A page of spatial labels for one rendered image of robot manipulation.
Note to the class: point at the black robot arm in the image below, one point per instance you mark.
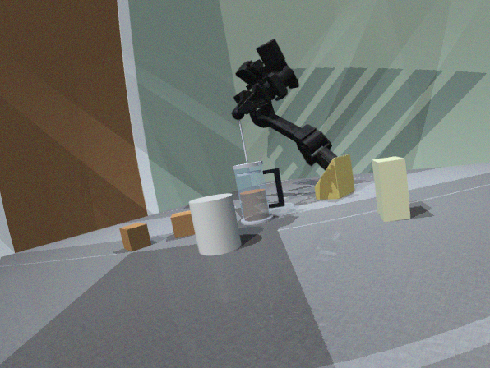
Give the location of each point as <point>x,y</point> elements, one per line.
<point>307,138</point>

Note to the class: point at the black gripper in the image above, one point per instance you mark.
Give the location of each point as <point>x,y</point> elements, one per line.
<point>261,94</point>

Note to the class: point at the glass french press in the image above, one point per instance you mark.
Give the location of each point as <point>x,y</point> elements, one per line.
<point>252,187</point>

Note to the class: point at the white cylinder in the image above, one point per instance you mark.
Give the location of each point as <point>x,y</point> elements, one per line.
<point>215,224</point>

